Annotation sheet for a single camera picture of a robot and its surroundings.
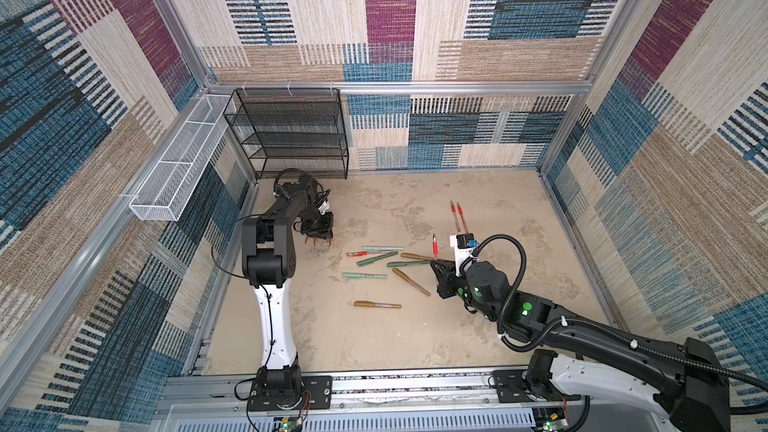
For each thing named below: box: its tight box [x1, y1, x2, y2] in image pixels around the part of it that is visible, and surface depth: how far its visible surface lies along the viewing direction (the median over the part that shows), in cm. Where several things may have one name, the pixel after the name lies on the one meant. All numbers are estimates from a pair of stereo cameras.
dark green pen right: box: [386, 260, 431, 267], surface depth 98 cm
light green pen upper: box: [362, 246, 405, 250], surface depth 101 cm
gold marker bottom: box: [353, 300, 402, 309], surface depth 89 cm
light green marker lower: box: [342, 272, 388, 280], surface depth 94 cm
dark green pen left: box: [356, 251, 399, 267], surface depth 99 cm
